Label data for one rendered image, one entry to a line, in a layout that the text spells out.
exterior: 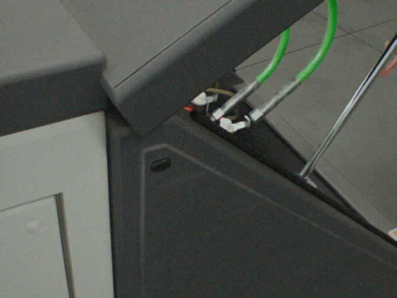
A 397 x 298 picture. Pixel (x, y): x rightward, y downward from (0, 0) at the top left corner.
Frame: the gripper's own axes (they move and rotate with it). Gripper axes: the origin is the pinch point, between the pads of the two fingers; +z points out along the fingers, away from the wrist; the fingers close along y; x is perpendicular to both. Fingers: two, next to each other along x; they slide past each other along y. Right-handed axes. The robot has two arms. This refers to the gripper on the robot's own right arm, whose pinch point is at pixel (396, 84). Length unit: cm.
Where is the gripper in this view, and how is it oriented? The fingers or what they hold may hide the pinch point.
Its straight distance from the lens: 132.9
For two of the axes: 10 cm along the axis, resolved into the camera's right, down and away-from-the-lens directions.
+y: 3.6, 6.1, -7.1
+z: -4.9, 7.7, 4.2
